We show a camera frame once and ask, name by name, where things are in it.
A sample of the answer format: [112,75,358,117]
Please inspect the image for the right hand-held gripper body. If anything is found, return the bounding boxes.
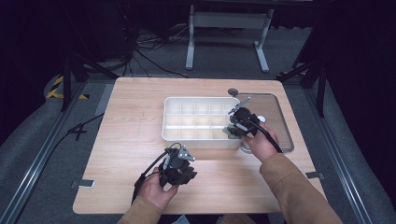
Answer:
[226,96,262,140]

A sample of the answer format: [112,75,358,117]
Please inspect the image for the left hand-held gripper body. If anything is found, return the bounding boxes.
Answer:
[158,143,198,189]

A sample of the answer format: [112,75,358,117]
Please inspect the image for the grey-green ankle sock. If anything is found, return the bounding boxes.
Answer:
[221,123,237,139]

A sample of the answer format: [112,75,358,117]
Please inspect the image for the white divided storage box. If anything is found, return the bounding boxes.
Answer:
[161,96,245,149]

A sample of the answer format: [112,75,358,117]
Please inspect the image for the person's right hand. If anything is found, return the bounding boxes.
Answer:
[242,122,281,163]

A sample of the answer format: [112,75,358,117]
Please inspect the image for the person's left hand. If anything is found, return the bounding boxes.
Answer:
[136,175,179,211]

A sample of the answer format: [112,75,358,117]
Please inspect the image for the clear plastic lid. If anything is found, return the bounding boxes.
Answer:
[234,91,295,154]

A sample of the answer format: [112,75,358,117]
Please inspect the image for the black tripod stand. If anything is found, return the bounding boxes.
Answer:
[276,59,329,118]
[60,52,120,112]

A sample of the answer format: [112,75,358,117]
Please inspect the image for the grey tape marker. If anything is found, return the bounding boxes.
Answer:
[305,171,325,180]
[70,179,96,189]

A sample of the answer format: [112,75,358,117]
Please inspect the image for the grey metal stand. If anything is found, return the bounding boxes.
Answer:
[185,4,275,74]

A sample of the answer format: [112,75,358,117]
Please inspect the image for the yellow and black floor tape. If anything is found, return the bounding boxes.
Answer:
[46,75,90,101]

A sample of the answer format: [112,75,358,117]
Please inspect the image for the left hand-held gripper cable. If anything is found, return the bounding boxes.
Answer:
[131,150,172,203]

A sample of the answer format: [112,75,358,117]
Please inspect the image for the hand-held gripper cable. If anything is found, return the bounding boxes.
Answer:
[131,150,172,203]
[247,119,284,154]

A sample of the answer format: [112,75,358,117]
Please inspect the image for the right hand-held gripper cable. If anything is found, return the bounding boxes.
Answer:
[247,119,284,154]

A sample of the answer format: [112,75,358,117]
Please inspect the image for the aluminium floor rail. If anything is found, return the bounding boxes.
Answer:
[0,81,88,224]
[303,88,396,224]

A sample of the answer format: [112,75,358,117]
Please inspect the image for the black floor cables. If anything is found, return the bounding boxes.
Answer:
[122,27,190,78]

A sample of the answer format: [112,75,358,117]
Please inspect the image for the black taped floor cable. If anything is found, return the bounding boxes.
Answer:
[46,112,106,166]

